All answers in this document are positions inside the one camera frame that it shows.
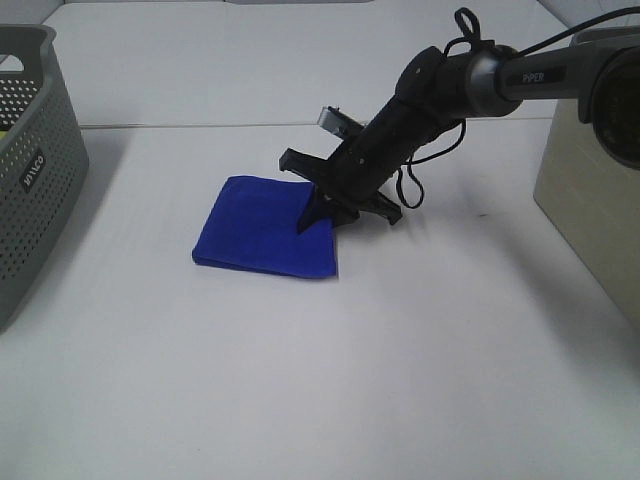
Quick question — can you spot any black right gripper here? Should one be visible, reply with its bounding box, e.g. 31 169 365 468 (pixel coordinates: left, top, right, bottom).
279 98 403 234

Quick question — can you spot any blue towel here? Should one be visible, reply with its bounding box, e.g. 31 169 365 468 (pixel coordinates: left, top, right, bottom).
192 175 337 279

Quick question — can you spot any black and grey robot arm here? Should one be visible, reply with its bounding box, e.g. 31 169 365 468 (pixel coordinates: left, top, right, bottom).
279 35 639 232

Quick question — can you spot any beige plastic storage bin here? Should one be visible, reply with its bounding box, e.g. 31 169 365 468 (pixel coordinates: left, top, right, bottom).
532 28 640 271

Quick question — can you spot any grey perforated basket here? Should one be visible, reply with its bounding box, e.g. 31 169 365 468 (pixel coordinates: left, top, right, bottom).
1 24 89 328

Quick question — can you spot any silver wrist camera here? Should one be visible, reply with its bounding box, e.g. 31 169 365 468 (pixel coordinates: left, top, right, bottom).
317 106 364 140

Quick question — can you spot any black cable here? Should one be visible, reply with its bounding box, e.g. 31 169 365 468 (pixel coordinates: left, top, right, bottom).
394 7 640 210

